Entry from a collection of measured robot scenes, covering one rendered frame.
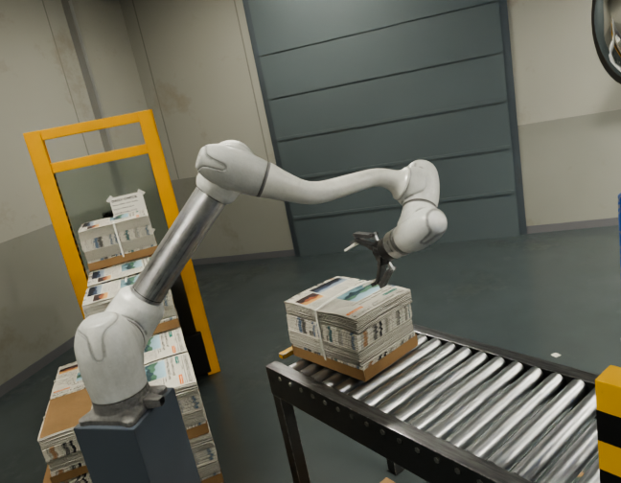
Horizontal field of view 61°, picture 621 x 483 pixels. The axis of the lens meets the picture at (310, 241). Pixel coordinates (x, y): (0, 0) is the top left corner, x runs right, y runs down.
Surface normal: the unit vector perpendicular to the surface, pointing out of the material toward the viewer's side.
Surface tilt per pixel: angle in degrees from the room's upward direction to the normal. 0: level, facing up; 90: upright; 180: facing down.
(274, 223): 90
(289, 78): 90
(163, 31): 90
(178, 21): 90
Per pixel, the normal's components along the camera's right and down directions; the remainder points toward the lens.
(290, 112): -0.29, 0.30
